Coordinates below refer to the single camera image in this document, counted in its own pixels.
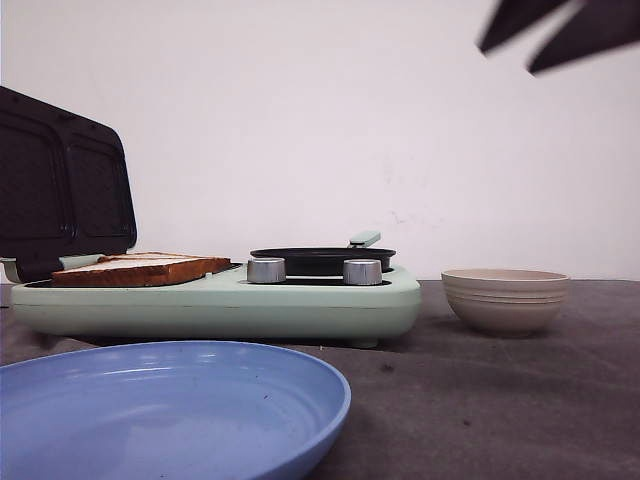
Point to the left silver control knob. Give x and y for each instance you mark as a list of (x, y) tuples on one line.
[(266, 270)]

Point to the black frying pan green handle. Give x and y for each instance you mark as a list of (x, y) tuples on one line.
[(328, 261)]

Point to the mint green breakfast maker base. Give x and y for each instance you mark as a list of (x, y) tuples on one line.
[(225, 306)]

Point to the black sandwich maker lid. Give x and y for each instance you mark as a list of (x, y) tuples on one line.
[(65, 189)]

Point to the toast slice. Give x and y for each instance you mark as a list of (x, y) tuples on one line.
[(117, 274), (207, 264)]

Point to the beige ribbed bowl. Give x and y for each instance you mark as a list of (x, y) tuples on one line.
[(505, 302)]

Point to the blue plate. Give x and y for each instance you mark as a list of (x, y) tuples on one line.
[(170, 410)]

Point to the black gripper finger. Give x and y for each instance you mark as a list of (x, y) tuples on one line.
[(596, 27), (511, 18)]

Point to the right silver control knob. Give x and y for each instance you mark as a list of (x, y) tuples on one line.
[(362, 272)]

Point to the silver control knob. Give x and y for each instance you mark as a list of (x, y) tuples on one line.
[(266, 270), (362, 272)]

